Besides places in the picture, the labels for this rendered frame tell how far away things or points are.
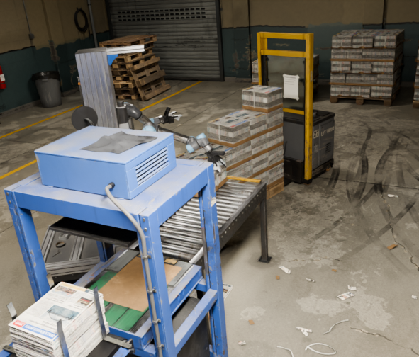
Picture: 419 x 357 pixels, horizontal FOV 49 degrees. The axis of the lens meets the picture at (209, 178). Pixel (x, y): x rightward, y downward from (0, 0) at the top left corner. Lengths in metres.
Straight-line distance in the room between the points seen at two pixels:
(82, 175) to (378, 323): 2.53
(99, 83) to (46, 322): 2.22
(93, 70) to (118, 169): 1.90
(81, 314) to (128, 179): 0.71
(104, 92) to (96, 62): 0.25
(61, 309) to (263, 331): 1.77
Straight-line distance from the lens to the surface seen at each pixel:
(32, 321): 2.50
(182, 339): 2.73
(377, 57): 9.31
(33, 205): 2.63
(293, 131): 6.01
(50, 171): 2.60
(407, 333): 3.89
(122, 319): 2.76
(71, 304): 2.53
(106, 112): 4.11
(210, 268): 2.94
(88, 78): 4.06
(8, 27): 11.45
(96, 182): 2.41
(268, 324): 3.82
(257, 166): 5.31
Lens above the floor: 2.53
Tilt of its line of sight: 24 degrees down
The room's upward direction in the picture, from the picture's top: 5 degrees counter-clockwise
